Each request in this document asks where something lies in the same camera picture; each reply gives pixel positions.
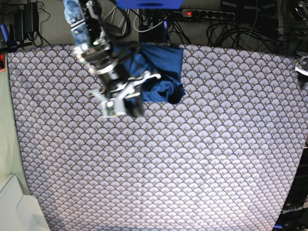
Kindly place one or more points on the black power adapter brick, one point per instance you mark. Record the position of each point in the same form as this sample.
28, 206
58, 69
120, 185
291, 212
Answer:
31, 17

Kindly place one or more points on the black power strip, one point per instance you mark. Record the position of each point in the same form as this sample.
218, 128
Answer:
207, 14

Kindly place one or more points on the black OpenArm box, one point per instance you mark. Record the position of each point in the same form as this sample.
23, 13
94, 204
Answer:
294, 214

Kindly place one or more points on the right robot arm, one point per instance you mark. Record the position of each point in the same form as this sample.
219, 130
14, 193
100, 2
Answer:
95, 41

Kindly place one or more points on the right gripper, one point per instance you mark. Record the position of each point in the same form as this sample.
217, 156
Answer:
117, 77

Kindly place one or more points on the white plastic bin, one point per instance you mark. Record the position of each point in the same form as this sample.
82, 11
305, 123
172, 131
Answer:
18, 211

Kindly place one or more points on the blue-handled clamp at left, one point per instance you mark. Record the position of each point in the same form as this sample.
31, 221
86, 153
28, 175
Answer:
11, 45

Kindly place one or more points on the blue long-sleeve T-shirt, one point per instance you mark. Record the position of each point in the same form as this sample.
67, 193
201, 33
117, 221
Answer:
167, 61

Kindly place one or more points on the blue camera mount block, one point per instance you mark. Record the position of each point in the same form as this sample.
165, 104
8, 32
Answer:
149, 4

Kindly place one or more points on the patterned fan-print tablecloth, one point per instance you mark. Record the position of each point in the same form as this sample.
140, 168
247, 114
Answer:
223, 159

